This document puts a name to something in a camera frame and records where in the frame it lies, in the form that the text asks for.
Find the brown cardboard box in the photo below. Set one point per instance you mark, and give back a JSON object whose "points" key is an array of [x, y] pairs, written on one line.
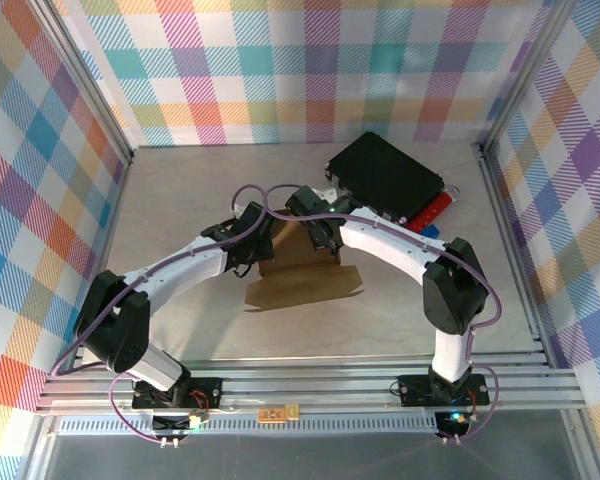
{"points": [[300, 285]]}

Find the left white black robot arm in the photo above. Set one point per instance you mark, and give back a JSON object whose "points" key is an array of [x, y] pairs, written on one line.
{"points": [[180, 270]]}

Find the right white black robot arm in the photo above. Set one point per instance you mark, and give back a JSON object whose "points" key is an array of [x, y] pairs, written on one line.
{"points": [[390, 245]]}

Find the black carrying case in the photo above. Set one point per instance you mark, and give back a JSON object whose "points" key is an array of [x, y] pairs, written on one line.
{"points": [[385, 175]]}

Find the small blue block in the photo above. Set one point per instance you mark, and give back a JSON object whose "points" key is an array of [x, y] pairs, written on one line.
{"points": [[431, 231]]}

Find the red bottle with clear cap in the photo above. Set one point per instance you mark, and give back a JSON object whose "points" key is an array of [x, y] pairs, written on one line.
{"points": [[437, 207]]}

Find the small orange circuit board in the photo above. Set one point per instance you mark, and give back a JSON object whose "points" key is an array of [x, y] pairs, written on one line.
{"points": [[272, 414]]}

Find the small black controller board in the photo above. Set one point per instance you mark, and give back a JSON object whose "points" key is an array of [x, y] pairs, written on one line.
{"points": [[172, 424], [455, 422]]}

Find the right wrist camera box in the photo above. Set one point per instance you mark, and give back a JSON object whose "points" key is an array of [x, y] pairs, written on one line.
{"points": [[329, 193]]}

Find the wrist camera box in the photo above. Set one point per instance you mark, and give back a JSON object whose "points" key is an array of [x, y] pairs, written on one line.
{"points": [[238, 209], [329, 193]]}

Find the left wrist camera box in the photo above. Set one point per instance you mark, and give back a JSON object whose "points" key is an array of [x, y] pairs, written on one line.
{"points": [[238, 209]]}

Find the aluminium side rail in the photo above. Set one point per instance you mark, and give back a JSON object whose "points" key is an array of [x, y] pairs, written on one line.
{"points": [[112, 220], [515, 260]]}

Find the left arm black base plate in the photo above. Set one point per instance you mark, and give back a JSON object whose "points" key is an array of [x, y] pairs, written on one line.
{"points": [[205, 392]]}

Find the aluminium mounting rail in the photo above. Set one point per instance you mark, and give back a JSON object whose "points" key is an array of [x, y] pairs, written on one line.
{"points": [[305, 387]]}

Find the aluminium frame post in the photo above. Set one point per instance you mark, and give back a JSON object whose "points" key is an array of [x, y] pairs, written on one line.
{"points": [[526, 75], [100, 100]]}

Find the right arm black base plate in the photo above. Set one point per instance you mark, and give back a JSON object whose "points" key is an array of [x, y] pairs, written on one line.
{"points": [[415, 390]]}

